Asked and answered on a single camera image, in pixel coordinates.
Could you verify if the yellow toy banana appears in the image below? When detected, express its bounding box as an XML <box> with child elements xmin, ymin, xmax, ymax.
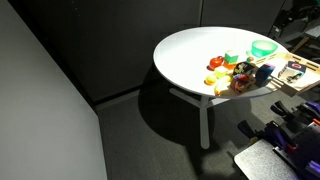
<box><xmin>213</xmin><ymin>75</ymin><xmax>234</xmax><ymax>97</ymax></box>

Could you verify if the light wooden crate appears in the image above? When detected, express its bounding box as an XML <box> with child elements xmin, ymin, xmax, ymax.
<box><xmin>263</xmin><ymin>51</ymin><xmax>320</xmax><ymax>98</ymax></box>

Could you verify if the black plush cube letter A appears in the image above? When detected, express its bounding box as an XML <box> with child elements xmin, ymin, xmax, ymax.
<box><xmin>232</xmin><ymin>61</ymin><xmax>258</xmax><ymax>78</ymax></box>

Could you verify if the blue rubber cube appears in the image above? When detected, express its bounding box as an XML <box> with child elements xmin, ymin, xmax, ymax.
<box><xmin>255</xmin><ymin>63</ymin><xmax>276</xmax><ymax>89</ymax></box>

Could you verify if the white table pedestal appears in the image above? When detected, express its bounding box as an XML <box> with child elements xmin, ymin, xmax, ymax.
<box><xmin>168</xmin><ymin>87</ymin><xmax>231</xmax><ymax>150</ymax></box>

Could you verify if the grey metal plate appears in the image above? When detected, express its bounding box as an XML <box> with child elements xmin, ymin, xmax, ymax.
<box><xmin>233</xmin><ymin>138</ymin><xmax>301</xmax><ymax>180</ymax></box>

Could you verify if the black plush cube letter D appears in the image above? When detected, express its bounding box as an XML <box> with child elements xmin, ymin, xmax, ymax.
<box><xmin>278</xmin><ymin>60</ymin><xmax>308</xmax><ymax>84</ymax></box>

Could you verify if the yellow toy cube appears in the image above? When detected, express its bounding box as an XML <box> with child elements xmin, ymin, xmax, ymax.
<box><xmin>213</xmin><ymin>65</ymin><xmax>229</xmax><ymax>80</ymax></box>

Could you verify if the orange toy block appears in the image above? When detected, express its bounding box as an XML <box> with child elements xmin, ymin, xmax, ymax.
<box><xmin>222</xmin><ymin>61</ymin><xmax>238</xmax><ymax>71</ymax></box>

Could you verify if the blue black spring clamp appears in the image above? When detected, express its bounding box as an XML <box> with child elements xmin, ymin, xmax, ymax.
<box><xmin>269</xmin><ymin>101</ymin><xmax>295</xmax><ymax>118</ymax></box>
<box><xmin>237</xmin><ymin>119</ymin><xmax>268</xmax><ymax>142</ymax></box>

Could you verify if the green plastic bowl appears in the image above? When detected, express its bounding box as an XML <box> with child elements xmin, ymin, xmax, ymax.
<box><xmin>245</xmin><ymin>39</ymin><xmax>279</xmax><ymax>59</ymax></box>

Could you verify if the purple spring clamp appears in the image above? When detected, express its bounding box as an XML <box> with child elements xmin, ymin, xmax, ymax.
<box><xmin>304</xmin><ymin>100</ymin><xmax>320</xmax><ymax>116</ymax></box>

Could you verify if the red toy apple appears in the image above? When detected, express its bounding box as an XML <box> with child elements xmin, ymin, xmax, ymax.
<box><xmin>208</xmin><ymin>55</ymin><xmax>225</xmax><ymax>70</ymax></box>

